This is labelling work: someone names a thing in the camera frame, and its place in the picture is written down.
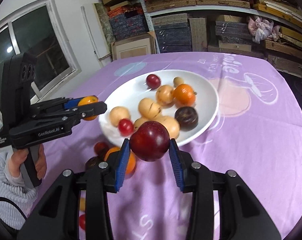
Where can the pale yellow loquat fruit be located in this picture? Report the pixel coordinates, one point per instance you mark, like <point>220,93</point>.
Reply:
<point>117,114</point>

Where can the stack of dark blue boxes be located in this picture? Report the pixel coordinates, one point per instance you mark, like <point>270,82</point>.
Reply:
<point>125,27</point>

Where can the grey ribbed sleeve forearm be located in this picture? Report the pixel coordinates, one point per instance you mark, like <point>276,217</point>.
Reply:
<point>14,189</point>

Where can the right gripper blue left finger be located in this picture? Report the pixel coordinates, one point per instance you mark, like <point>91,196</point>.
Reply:
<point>121,165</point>

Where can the pink plastic bag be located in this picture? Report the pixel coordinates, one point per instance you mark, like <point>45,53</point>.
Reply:
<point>262,29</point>

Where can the window with white frame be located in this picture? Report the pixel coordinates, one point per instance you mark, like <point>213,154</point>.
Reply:
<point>34,35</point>

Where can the small tan longan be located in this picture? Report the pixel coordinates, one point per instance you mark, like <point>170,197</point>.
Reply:
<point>178,81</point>

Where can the red cherry tomato with stem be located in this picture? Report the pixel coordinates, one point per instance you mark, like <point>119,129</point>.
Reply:
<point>101,148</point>

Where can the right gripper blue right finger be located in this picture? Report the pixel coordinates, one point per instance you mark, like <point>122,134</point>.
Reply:
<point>176,165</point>

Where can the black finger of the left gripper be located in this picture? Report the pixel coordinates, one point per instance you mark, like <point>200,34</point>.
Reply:
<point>96,109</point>

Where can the large dark red plum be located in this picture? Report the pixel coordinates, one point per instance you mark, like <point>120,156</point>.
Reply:
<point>150,142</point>

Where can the pale loquat with stem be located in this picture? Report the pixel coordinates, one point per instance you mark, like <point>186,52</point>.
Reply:
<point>164,95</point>

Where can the small brown longan fruit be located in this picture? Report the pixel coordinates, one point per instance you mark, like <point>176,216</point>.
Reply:
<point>138,122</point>

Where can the smooth beige round fruit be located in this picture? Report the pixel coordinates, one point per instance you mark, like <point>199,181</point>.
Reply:
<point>171,124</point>

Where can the white metal shelf unit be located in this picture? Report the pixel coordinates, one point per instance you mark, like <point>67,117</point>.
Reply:
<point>217,8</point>

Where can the striped beige pepino fruit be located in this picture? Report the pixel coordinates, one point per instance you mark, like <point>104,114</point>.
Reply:
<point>149,109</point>

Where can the cardboard box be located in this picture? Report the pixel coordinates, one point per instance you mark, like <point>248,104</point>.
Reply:
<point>139,45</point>

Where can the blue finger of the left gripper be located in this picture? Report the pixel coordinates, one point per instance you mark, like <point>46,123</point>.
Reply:
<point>71,103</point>

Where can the dark purple passion fruit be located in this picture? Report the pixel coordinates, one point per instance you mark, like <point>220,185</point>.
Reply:
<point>187,117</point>

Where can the yellow orange tomato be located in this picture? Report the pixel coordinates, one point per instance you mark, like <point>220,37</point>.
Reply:
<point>87,102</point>

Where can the person's left hand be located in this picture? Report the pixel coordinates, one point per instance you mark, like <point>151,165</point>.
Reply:
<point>19,156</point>

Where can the small red tomato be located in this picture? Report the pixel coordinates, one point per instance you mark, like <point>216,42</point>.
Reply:
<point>125,127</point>

